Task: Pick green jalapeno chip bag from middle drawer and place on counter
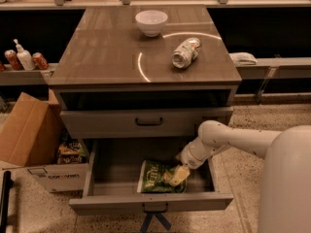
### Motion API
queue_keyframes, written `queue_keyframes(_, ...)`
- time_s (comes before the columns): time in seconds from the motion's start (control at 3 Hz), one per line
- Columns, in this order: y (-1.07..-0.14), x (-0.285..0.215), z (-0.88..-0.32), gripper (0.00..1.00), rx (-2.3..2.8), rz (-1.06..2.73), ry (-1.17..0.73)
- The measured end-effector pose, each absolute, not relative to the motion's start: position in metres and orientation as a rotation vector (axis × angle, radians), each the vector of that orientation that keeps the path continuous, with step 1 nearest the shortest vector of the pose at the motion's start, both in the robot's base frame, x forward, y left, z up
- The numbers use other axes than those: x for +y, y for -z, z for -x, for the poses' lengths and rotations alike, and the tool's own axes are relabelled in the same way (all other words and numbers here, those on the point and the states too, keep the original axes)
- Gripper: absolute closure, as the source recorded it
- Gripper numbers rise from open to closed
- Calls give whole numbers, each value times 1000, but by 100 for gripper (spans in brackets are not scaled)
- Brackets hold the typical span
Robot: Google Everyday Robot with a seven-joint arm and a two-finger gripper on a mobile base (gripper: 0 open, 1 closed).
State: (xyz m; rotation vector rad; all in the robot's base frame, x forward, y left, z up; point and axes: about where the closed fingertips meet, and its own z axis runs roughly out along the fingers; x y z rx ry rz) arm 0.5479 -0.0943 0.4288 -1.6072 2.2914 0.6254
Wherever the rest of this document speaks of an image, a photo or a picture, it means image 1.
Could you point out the cardboard box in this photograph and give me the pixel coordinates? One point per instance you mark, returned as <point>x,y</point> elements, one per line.
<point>30,138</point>

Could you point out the white pump bottle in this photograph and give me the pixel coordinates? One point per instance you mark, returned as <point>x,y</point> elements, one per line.
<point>24,57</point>

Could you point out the red soda can right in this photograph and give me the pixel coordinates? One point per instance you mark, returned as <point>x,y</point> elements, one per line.
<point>40,61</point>

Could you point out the white ceramic bowl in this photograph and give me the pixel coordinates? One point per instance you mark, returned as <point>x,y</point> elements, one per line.
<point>151,22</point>

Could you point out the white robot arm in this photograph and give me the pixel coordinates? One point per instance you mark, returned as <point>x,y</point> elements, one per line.
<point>285,194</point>

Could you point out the snack bags in box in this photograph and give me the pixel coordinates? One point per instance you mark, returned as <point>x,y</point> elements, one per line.
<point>71,152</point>

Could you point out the grey side shelf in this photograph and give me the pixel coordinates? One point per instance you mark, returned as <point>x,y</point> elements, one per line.
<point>22,77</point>
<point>277,68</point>

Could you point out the grey side shelf right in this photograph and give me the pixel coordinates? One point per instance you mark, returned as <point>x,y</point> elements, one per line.
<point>277,68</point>

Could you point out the black bar left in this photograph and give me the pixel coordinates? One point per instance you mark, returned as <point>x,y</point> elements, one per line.
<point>4,201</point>

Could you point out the folded white cloth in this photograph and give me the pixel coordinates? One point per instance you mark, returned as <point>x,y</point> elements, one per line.
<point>243,58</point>

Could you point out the closed top drawer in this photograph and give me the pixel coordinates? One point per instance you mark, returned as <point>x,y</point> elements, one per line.
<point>140,123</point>

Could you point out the white gripper wrist block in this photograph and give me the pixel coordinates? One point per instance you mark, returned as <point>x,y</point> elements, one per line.
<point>188,159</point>

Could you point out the red soda can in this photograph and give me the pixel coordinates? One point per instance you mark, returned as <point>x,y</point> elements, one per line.
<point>40,61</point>
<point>11,56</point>

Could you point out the open middle drawer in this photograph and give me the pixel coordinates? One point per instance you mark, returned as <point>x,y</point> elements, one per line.
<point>113,172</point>

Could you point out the grey drawer cabinet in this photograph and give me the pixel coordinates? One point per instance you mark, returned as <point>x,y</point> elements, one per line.
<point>109,64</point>

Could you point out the green jalapeno chip bag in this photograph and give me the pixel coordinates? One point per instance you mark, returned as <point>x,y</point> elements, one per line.
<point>155,177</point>

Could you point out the red soda can left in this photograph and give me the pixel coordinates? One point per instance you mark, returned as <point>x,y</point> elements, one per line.
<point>11,56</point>

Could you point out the grey side shelf left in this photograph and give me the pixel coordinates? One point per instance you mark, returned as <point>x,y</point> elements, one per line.
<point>22,77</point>

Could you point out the crushed green soda can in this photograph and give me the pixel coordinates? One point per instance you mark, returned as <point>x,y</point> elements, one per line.
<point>183,56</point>

